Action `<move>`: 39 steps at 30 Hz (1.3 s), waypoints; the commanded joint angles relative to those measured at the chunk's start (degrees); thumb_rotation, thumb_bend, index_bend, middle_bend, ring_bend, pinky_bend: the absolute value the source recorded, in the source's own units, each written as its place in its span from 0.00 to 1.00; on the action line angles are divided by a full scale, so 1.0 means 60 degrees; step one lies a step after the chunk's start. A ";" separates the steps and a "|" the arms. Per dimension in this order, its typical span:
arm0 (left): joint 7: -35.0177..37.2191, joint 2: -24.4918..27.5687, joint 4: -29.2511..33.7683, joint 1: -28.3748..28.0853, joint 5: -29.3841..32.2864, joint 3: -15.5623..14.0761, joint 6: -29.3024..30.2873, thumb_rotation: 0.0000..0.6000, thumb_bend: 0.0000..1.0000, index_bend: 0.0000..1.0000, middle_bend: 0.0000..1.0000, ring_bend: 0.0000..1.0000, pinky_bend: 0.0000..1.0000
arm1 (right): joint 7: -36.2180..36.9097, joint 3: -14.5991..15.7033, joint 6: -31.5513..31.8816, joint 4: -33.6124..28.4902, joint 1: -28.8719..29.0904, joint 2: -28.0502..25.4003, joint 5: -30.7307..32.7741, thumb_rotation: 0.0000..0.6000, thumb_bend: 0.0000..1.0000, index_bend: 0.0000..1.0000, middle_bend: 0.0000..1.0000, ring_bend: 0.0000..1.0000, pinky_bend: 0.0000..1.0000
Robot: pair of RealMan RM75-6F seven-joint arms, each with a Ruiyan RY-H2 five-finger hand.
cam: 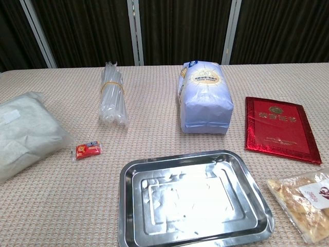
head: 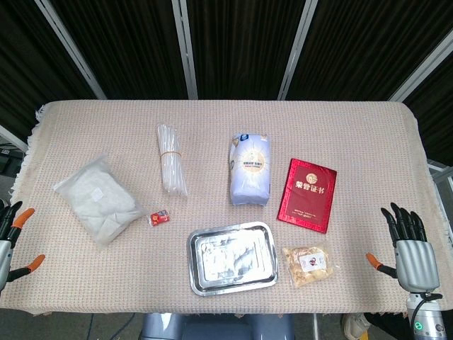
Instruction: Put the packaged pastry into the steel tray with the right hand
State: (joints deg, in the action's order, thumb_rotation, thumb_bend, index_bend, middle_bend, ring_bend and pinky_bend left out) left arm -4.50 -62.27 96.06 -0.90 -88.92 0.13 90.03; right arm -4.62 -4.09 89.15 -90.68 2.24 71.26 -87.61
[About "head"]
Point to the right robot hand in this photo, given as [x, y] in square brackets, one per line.
[414, 260]

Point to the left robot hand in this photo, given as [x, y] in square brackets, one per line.
[4, 244]

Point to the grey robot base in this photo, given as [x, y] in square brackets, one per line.
[217, 327]

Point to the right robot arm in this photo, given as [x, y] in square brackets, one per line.
[424, 315]

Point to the small snack packet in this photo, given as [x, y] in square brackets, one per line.
[307, 265]

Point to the stainless steel tray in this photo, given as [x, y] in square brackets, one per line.
[231, 258]

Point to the white sneaker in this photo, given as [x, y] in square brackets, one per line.
[355, 326]

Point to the clear bag of white material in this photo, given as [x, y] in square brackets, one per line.
[101, 202]

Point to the red certificate booklet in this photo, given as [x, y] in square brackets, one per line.
[307, 195]

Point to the small red candy packet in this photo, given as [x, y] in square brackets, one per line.
[160, 217]

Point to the bundle of clear straws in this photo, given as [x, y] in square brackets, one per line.
[170, 161]

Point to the white blue flour bag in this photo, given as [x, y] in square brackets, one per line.
[250, 170]

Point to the beige woven tablecloth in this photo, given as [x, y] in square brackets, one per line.
[219, 148]

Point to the aluminium frame post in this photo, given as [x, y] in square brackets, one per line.
[184, 49]
[72, 49]
[296, 49]
[421, 71]

